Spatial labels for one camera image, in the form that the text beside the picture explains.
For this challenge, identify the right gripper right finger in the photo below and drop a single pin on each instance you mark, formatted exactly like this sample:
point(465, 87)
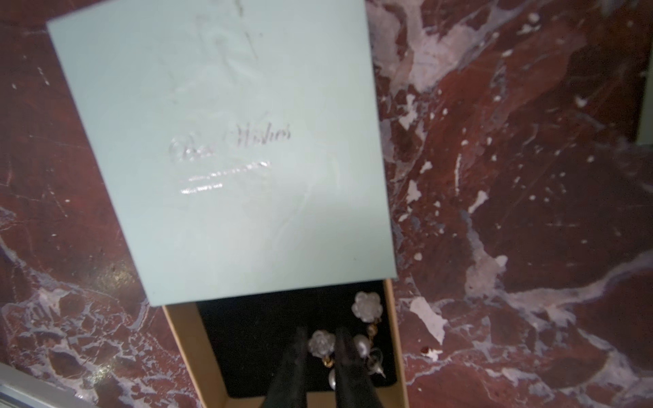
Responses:
point(354, 388)

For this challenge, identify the white flower pearl earring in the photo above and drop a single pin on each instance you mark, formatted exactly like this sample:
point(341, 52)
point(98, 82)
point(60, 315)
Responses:
point(322, 346)

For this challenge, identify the mint drawer jewelry box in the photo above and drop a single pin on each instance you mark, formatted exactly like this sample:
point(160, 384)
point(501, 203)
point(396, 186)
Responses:
point(239, 143)

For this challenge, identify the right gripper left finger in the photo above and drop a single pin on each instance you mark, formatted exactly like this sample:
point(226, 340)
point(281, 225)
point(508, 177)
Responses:
point(288, 386)

